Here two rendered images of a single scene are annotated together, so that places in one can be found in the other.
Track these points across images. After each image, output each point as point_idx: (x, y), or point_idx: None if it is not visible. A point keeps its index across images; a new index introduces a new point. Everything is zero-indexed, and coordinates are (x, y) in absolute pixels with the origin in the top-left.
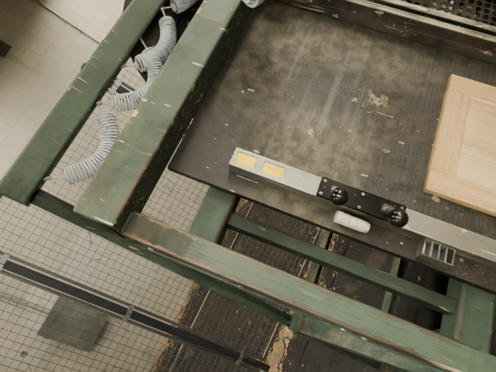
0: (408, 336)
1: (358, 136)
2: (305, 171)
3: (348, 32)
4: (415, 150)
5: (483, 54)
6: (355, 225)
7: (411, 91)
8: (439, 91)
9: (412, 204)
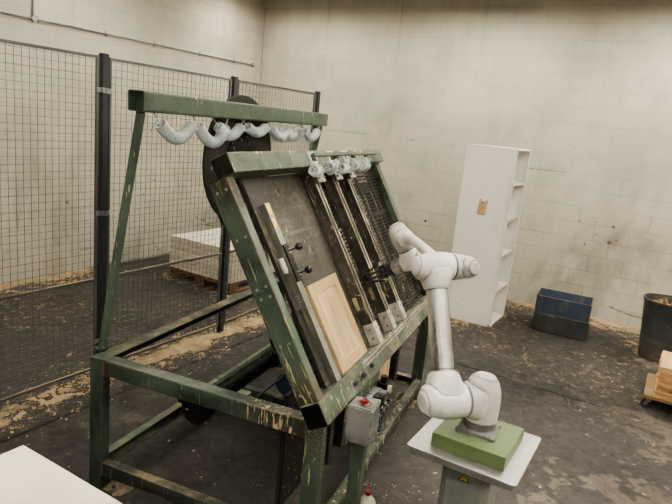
0: (282, 304)
1: (298, 250)
2: None
3: (316, 222)
4: (310, 276)
5: (347, 279)
6: (284, 267)
7: (320, 261)
8: (327, 272)
9: None
